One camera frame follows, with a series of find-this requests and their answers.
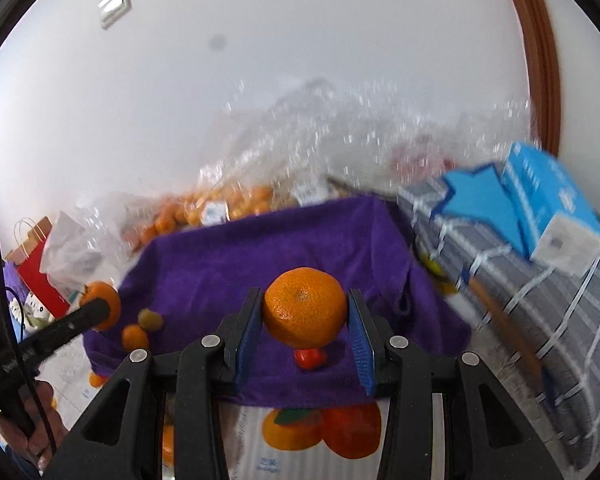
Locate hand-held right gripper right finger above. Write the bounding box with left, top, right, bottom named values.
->
left=347, top=287, right=563, bottom=480

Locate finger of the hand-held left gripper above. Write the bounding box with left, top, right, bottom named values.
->
left=17, top=298, right=112, bottom=362

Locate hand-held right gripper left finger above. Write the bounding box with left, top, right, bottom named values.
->
left=42, top=287, right=266, bottom=480

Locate whole mandarin orange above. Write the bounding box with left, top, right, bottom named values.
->
left=78, top=281, right=123, bottom=332
left=263, top=267, right=348, bottom=351
left=121, top=324, right=150, bottom=352

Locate small red tomato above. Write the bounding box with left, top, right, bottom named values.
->
left=293, top=347, right=329, bottom=372

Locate purple towel-lined tray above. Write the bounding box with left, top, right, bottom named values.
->
left=82, top=195, right=474, bottom=409

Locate person's left hand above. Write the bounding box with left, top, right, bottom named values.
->
left=0, top=379, right=69, bottom=473

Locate red paper bag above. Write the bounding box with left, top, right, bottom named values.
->
left=5, top=216, right=74, bottom=319

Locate white plastic bag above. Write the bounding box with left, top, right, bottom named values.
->
left=40, top=210, right=107, bottom=302

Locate fruit-printed tablecloth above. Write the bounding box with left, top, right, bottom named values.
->
left=50, top=350, right=557, bottom=480

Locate small clear plastic bag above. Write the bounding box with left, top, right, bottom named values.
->
left=76, top=192, right=152, bottom=247

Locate clear bag of mandarins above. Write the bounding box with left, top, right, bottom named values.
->
left=122, top=185, right=292, bottom=254

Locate wooden stick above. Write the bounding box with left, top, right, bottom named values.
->
left=467, top=277, right=544, bottom=387

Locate blue star-shaped paper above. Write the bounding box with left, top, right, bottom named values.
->
left=429, top=162, right=529, bottom=257

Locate grey plaid folded cloth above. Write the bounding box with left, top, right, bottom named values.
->
left=397, top=180, right=600, bottom=472

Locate crumpled clear plastic wrap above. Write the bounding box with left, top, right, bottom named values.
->
left=200, top=77, right=532, bottom=202

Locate blue tissue box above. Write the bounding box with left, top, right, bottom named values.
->
left=500, top=141, right=600, bottom=279

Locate white light switch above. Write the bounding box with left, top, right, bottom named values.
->
left=98, top=0, right=131, bottom=30

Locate brown wooden door frame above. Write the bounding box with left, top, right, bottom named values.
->
left=497, top=0, right=562, bottom=157

